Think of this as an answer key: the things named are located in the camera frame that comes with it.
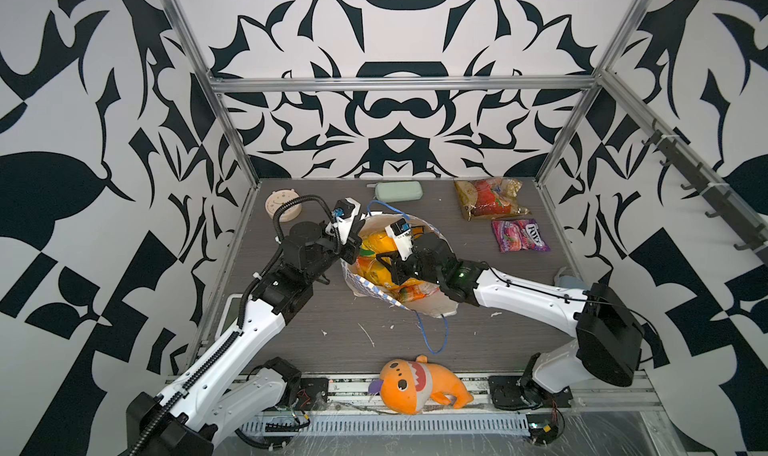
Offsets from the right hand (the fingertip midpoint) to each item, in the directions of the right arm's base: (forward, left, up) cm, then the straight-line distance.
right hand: (382, 255), depth 78 cm
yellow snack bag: (-3, +2, -2) cm, 4 cm away
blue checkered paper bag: (-8, -13, -11) cm, 19 cm away
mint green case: (+38, -6, -17) cm, 42 cm away
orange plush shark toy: (-28, -6, -10) cm, 30 cm away
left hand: (+3, +4, +13) cm, 14 cm away
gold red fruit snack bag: (+30, -36, -13) cm, 49 cm away
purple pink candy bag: (+16, -45, -16) cm, 50 cm away
